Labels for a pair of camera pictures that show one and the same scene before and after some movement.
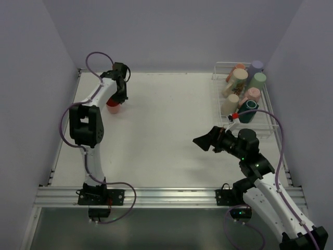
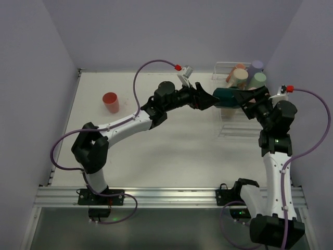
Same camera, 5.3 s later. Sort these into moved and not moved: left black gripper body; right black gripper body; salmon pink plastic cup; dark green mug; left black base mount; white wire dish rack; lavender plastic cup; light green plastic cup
Moved: dark green mug; right black gripper body; left black gripper body
Not moved: salmon pink plastic cup; lavender plastic cup; light green plastic cup; left black base mount; white wire dish rack
